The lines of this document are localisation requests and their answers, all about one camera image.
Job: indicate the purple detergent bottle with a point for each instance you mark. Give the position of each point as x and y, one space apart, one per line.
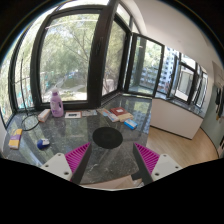
56 104

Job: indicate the blue white small box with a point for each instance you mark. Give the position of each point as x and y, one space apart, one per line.
131 124

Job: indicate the light blue flat packet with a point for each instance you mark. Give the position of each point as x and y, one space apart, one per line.
108 114

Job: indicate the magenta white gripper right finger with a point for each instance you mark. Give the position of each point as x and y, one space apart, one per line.
153 166

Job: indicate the red book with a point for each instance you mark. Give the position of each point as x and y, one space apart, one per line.
118 111

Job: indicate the blue white computer mouse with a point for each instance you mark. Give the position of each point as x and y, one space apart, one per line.
43 143

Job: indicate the yellow purple box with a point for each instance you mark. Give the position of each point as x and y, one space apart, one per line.
15 138

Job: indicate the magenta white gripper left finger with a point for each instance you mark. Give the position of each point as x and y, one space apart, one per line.
70 166

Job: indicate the grey flat packet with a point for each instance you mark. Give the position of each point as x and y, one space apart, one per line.
88 113

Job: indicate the tan wooden box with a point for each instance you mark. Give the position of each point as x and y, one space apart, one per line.
124 117

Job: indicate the white flat card box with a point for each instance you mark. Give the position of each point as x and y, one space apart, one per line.
73 115

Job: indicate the black window frame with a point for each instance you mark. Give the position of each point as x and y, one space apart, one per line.
90 51

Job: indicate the white orange small box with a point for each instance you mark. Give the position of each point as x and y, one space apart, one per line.
42 117

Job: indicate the round black mouse pad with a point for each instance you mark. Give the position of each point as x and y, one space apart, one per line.
107 137

